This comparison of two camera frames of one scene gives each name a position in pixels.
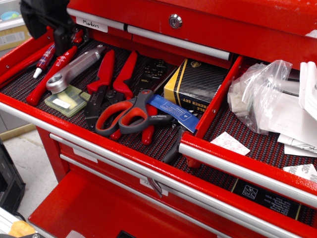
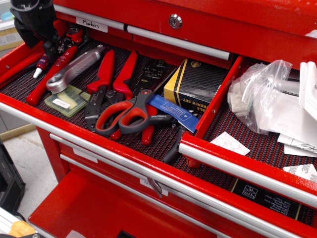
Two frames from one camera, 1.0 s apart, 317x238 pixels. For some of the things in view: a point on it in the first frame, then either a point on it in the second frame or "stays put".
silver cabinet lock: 175,21 stays put
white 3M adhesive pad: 307,171 stays put
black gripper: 55,12 to 35,20
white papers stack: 295,124 stays put
